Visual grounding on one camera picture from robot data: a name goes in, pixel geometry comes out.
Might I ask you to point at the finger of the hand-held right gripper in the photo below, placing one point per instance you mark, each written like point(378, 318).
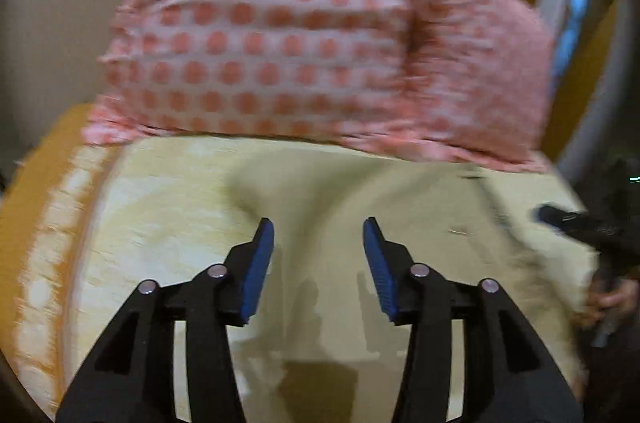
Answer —
point(552, 217)

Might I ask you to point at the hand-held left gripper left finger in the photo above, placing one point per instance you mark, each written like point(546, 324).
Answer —
point(257, 270)

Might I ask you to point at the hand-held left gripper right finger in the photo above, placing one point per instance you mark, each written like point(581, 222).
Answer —
point(380, 270)

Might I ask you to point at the cream yellow bedsheet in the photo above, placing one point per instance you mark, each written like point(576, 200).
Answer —
point(320, 203)

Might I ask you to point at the person's right hand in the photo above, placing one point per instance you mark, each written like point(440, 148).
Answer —
point(607, 298)

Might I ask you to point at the orange patterned bedsheet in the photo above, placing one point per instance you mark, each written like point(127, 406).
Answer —
point(35, 243)

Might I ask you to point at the pink polka dot pillow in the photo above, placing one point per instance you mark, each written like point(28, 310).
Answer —
point(300, 28)

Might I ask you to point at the white curved frame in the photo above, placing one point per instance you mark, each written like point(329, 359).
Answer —
point(575, 3)

